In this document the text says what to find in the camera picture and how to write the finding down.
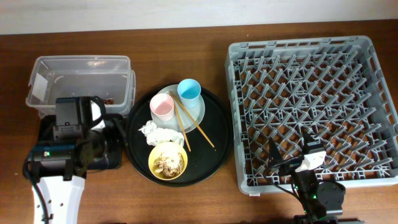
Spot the white label on bin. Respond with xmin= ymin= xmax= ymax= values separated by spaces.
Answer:
xmin=32 ymin=73 xmax=48 ymax=101

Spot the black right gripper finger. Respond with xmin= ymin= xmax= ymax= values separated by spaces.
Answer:
xmin=268 ymin=138 xmax=284 ymax=169
xmin=302 ymin=129 xmax=320 ymax=146

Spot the gold snack wrapper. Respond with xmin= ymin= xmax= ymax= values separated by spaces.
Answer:
xmin=104 ymin=98 xmax=114 ymax=105

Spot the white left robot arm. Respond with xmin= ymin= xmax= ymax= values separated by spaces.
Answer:
xmin=22 ymin=96 xmax=127 ymax=223

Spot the wooden chopstick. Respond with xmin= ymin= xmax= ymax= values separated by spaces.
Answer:
xmin=169 ymin=90 xmax=215 ymax=149
xmin=174 ymin=99 xmax=191 ymax=152

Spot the black rectangular tray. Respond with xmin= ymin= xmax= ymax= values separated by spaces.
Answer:
xmin=32 ymin=114 xmax=126 ymax=175

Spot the food scraps and rice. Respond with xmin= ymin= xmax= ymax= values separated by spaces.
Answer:
xmin=154 ymin=151 xmax=185 ymax=179

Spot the grey dishwasher rack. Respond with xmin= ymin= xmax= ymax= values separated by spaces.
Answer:
xmin=225 ymin=35 xmax=397 ymax=196

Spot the white napkin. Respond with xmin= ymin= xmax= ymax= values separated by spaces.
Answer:
xmin=138 ymin=120 xmax=185 ymax=147

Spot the round black tray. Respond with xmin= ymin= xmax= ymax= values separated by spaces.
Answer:
xmin=125 ymin=88 xmax=233 ymax=187

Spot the clear plastic bin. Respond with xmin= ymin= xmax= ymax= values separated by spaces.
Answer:
xmin=25 ymin=55 xmax=136 ymax=118

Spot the pink cup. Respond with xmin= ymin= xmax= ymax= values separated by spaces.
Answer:
xmin=150 ymin=93 xmax=175 ymax=121

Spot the blue cup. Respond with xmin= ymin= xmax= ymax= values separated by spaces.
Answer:
xmin=177 ymin=78 xmax=201 ymax=108

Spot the yellow bowl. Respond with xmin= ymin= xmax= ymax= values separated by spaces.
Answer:
xmin=148 ymin=142 xmax=188 ymax=180

